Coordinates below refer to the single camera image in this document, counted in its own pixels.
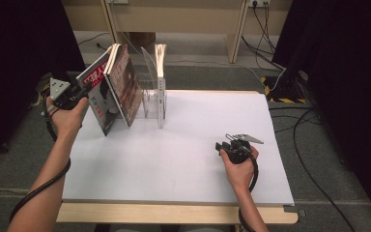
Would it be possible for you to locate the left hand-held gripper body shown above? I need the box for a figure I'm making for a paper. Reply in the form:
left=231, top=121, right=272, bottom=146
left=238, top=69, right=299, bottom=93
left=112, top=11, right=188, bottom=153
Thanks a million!
left=48, top=77, right=85, bottom=111

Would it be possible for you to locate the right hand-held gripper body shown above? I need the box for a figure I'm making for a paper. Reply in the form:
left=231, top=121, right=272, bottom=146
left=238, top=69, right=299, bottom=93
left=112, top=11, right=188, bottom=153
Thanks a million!
left=224, top=132, right=265, bottom=164

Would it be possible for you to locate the thick black-fronted magazine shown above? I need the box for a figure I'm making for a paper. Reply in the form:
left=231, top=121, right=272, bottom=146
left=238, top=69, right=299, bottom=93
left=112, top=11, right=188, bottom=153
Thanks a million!
left=75, top=44, right=124, bottom=137

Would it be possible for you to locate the red-brown purple-backed magazine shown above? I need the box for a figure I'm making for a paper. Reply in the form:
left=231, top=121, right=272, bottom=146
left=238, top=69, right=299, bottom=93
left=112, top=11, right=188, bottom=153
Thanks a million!
left=104, top=43, right=144, bottom=128

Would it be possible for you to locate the clear acrylic magazine rack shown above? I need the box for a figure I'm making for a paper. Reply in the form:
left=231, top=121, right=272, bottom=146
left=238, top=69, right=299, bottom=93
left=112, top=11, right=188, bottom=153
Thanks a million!
left=129, top=72, right=168, bottom=120

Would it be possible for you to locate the white picture-grid magazine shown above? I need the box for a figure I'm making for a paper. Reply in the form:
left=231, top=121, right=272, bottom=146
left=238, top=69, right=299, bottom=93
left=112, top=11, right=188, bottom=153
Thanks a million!
left=139, top=43, right=168, bottom=130

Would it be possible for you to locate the person's right hand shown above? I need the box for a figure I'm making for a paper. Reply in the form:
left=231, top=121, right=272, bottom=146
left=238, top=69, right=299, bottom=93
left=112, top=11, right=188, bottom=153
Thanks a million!
left=219, top=146, right=259, bottom=194

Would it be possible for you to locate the person's left hand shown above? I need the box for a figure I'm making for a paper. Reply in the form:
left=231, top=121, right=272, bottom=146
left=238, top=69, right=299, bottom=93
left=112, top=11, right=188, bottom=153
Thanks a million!
left=45, top=96, right=90, bottom=139

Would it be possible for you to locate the white table mat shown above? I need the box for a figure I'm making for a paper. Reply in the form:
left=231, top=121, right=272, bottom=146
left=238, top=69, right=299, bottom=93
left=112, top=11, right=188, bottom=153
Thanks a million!
left=61, top=89, right=296, bottom=207

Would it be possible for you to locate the black curtain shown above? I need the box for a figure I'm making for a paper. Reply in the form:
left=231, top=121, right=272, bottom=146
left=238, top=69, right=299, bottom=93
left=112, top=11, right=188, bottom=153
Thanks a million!
left=271, top=0, right=371, bottom=226
left=0, top=0, right=88, bottom=168

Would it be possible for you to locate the grey tape piece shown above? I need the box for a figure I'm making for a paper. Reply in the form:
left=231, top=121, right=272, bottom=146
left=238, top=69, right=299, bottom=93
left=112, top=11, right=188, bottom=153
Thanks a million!
left=283, top=204, right=307, bottom=218

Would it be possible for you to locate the brown cardboard box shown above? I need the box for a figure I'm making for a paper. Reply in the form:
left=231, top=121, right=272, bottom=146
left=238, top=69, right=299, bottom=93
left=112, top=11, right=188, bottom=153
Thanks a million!
left=128, top=31, right=157, bottom=48

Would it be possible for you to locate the beige wooden desk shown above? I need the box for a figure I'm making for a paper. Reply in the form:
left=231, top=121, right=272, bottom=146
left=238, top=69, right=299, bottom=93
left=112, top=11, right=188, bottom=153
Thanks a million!
left=61, top=0, right=293, bottom=65

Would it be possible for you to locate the right hand-held gripper cable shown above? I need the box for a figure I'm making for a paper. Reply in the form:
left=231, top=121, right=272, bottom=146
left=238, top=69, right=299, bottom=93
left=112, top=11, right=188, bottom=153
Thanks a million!
left=238, top=149, right=260, bottom=232

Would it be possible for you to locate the hand-held gripper cable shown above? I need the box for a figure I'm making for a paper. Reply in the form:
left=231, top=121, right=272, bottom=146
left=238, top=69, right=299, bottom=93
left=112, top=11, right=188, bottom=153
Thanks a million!
left=238, top=149, right=260, bottom=232
left=9, top=96, right=71, bottom=224

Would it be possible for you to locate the black plug cable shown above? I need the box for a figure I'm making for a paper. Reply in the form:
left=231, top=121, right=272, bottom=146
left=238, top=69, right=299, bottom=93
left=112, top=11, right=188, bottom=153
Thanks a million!
left=96, top=42, right=114, bottom=52

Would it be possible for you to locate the long black floor cable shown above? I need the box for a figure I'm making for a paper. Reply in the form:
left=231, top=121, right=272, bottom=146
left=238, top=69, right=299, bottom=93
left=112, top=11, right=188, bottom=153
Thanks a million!
left=291, top=107, right=357, bottom=232

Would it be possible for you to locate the thin black floor cable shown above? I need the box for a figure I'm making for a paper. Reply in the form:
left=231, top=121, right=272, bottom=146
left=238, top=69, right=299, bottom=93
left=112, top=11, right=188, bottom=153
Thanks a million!
left=269, top=105, right=323, bottom=133

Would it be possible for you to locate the left hand-held gripper cable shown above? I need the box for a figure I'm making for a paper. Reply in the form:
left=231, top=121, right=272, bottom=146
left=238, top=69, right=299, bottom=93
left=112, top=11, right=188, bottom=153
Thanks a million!
left=9, top=96, right=71, bottom=224

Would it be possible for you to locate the black cable bundle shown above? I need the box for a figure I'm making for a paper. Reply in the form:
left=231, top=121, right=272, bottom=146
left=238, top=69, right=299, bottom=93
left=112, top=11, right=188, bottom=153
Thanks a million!
left=241, top=1, right=286, bottom=72

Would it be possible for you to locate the white wall socket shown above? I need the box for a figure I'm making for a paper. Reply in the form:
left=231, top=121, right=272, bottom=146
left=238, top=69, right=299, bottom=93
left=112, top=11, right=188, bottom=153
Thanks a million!
left=248, top=0, right=271, bottom=8

